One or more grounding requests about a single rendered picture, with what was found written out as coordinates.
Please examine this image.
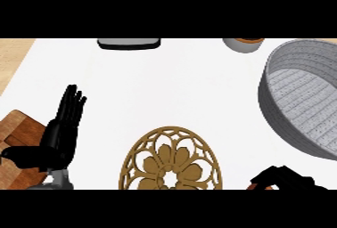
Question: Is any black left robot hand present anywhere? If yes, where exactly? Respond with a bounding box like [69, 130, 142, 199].
[0, 84, 88, 173]

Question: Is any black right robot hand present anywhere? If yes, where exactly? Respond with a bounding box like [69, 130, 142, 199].
[248, 165, 329, 191]

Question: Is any gold ornate round placemat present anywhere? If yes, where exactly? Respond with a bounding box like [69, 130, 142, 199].
[116, 126, 223, 191]

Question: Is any grey woven basket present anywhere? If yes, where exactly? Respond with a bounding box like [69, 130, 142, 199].
[257, 39, 337, 161]

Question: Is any brown wooden cutting board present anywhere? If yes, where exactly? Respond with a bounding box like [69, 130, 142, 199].
[0, 109, 50, 191]

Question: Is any black and grey appliance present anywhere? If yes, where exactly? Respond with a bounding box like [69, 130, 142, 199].
[96, 38, 162, 51]

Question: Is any grey cup with orange rim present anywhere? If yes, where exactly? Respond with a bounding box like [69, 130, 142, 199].
[221, 38, 266, 54]

